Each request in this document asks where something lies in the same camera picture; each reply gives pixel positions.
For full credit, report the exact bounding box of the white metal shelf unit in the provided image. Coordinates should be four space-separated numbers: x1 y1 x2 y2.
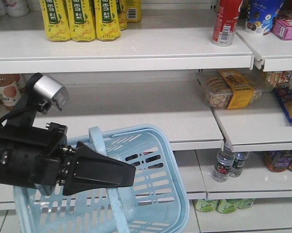
0 0 292 233

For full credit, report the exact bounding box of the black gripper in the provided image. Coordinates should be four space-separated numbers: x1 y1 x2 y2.
0 122 136 196

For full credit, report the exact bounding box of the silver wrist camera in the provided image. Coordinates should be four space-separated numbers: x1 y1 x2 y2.
26 73 69 115

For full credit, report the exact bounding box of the red coke aluminium bottle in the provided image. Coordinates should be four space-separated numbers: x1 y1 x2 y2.
211 0 243 47

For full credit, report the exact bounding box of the light blue plastic basket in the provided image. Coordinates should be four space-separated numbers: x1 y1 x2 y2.
13 124 190 233

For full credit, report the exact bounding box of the yellow pear drink carton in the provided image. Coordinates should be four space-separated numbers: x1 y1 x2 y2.
39 0 71 42

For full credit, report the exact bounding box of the blue snack cup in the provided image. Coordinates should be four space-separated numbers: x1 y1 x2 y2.
244 0 284 36

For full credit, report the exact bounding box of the orange juice bottle right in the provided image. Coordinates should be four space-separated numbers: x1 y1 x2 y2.
0 74 21 111

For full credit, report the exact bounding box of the clear cookie box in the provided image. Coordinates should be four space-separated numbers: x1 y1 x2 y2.
197 69 272 109

